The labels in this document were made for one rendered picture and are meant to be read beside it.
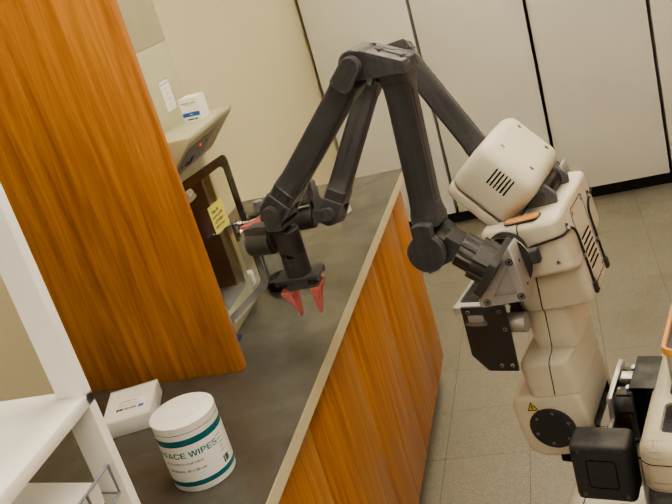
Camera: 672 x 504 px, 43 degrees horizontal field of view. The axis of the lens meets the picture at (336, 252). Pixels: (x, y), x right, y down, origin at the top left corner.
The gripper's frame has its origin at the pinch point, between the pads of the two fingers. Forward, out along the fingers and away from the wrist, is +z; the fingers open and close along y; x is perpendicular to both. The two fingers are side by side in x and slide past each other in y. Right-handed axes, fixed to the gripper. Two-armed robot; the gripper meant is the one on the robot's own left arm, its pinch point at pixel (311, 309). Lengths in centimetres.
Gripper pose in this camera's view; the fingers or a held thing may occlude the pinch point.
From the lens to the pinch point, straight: 189.8
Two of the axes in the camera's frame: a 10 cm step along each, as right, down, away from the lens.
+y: -9.4, 1.8, 2.8
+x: -1.9, 4.0, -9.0
